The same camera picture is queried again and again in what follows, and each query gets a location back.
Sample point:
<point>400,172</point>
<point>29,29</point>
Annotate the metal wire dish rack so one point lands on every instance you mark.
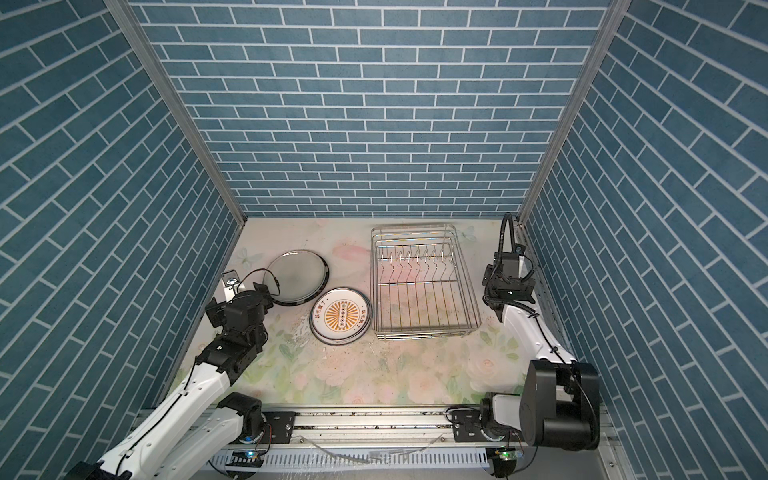
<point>420,283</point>

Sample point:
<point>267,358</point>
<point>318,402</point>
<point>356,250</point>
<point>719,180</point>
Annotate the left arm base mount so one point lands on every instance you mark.
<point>272,427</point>

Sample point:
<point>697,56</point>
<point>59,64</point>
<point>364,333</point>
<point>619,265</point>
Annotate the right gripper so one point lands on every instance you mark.
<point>528,287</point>

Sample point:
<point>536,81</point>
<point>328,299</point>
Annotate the brown patterned plate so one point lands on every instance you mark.
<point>340,316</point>

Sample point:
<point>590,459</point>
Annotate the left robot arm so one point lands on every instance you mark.
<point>201,416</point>

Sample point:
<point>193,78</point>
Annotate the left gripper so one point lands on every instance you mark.
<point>215,312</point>

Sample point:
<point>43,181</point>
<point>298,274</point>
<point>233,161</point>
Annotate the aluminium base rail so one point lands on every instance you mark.
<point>356,427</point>

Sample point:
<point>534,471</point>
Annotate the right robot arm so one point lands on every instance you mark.
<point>559,404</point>

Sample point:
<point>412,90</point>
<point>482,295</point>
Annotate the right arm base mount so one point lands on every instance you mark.
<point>469,423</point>

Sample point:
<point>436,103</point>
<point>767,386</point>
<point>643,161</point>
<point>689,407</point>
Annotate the plain white deep plate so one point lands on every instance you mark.
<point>296,277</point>

